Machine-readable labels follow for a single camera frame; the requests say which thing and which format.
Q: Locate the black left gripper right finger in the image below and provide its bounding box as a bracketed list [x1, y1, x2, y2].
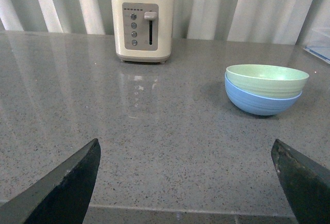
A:
[271, 139, 329, 223]

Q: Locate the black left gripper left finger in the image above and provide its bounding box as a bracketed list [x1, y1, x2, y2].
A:
[1, 139, 101, 223]

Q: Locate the blue bowl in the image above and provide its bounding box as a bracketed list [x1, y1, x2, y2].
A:
[224, 73, 303, 116]

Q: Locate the green bowl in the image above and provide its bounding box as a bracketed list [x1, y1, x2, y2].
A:
[226, 64, 309, 99]

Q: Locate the clear plastic container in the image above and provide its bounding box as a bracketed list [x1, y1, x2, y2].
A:
[303, 27, 330, 64]

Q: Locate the white curtain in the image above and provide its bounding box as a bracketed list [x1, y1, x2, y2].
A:
[1, 0, 329, 44]

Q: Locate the cream toaster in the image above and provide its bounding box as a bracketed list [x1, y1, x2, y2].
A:
[111, 0, 174, 63]

